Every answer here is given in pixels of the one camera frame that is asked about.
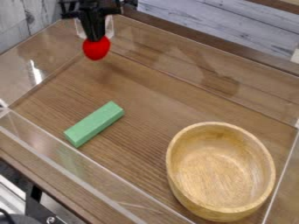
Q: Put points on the green rectangular block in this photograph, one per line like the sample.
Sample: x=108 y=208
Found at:
x=92 y=124

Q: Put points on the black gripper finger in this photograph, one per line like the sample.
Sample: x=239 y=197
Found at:
x=87 y=26
x=100 y=26

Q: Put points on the wooden bowl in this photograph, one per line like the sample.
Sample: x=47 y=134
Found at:
x=220 y=171

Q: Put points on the black table leg bracket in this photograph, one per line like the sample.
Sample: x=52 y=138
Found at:
x=36 y=213

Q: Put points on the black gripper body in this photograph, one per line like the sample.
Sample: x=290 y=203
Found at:
x=71 y=8

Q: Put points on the clear acrylic tray wall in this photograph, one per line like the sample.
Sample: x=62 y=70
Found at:
x=170 y=82

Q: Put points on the red toy strawberry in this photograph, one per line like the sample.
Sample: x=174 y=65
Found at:
x=96 y=49

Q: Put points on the clear acrylic corner bracket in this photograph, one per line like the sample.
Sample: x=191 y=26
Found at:
x=110 y=28

